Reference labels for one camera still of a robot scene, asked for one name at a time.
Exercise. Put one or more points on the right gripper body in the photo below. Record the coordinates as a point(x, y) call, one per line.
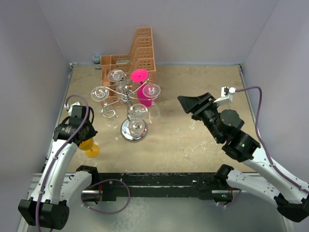
point(208, 116)

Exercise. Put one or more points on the clear champagne flute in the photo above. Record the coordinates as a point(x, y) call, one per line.
point(151, 93)

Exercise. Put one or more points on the clear back wine glass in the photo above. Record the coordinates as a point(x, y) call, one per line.
point(136, 115)

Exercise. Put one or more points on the clear wine glass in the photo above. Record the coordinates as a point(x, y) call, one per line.
point(136, 115)
point(100, 94)
point(116, 76)

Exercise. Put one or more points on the pink plastic goblet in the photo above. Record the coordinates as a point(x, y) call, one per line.
point(142, 76)

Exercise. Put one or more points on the clear front wine glass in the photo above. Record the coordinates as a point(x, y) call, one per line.
point(116, 76)

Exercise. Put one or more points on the yellow plastic goblet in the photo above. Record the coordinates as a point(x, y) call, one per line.
point(90, 149)

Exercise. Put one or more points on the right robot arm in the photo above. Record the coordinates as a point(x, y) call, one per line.
point(277, 186)

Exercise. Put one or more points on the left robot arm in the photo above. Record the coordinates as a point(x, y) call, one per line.
point(48, 206)

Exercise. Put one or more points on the chrome wine glass rack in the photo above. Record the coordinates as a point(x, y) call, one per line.
point(107, 112)

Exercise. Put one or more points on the orange plastic file organizer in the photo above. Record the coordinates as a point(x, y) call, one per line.
point(140, 56)

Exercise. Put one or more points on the small grey cap bottle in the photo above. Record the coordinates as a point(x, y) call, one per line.
point(96, 61)

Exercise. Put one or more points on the black base frame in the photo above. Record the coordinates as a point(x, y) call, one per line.
point(204, 186)

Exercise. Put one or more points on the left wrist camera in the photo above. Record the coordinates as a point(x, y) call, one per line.
point(69, 107)

